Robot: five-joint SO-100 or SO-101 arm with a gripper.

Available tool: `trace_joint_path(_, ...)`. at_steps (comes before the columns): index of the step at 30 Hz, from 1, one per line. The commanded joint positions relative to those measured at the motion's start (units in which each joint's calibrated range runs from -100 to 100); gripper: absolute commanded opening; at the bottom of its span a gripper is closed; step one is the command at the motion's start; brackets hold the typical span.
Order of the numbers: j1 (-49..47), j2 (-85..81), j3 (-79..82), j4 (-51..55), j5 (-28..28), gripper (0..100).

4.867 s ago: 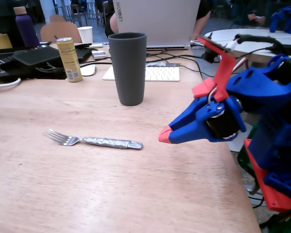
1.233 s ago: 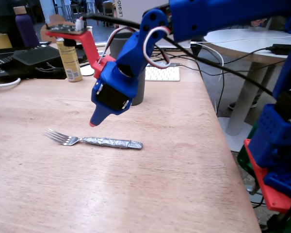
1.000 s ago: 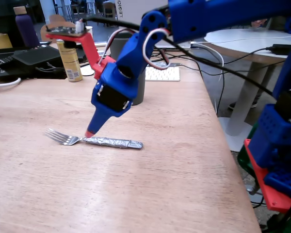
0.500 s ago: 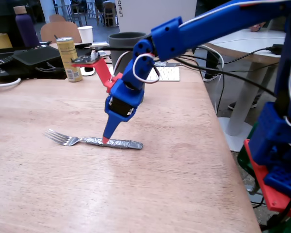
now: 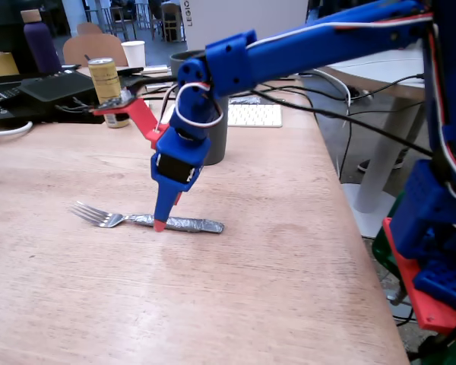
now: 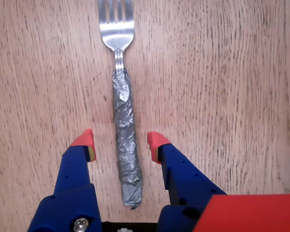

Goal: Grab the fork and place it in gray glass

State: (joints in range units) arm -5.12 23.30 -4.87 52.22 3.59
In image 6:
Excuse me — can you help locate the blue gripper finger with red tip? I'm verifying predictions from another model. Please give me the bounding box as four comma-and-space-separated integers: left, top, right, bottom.
146, 131, 227, 206
26, 129, 103, 232

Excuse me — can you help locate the metal fork grey taped handle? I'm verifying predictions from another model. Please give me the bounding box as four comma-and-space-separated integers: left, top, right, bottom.
98, 0, 144, 210

